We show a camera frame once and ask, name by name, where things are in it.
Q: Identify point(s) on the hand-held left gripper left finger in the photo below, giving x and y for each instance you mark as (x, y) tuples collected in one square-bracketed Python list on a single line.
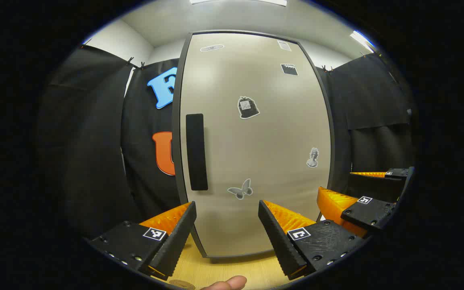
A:
[(175, 241)]

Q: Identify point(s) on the ceiling light panel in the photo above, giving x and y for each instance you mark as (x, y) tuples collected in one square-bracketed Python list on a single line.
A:
[(274, 2), (361, 40)]

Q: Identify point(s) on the beige cabinet door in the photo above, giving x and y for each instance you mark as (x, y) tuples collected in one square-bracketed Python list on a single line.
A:
[(256, 161)]

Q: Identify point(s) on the black backdrop cloth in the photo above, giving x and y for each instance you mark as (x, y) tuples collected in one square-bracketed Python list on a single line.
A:
[(95, 141)]

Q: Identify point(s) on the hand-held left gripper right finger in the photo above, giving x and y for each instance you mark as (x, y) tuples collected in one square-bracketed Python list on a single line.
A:
[(280, 241)]

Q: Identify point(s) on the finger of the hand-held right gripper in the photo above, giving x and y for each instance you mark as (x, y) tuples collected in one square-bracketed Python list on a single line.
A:
[(371, 213), (397, 174)]

